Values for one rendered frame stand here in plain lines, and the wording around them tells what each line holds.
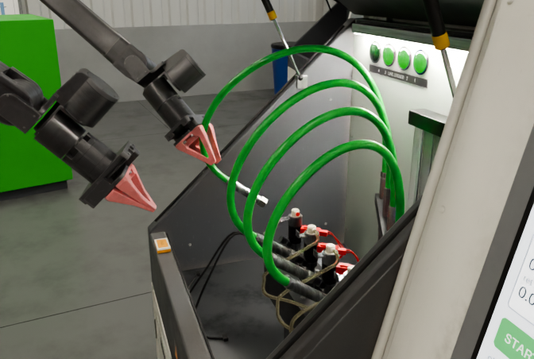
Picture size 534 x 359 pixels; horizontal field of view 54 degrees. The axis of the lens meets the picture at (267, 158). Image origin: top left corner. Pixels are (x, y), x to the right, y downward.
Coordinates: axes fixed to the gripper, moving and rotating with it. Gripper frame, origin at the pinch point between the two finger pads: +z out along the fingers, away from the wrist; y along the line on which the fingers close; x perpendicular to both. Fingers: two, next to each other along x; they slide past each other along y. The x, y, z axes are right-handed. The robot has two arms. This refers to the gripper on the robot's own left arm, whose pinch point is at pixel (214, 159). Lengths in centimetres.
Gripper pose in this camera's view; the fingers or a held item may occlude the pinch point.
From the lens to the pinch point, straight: 106.1
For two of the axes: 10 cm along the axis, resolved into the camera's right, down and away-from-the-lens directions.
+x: -7.2, 6.4, 2.7
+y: 2.7, -1.0, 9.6
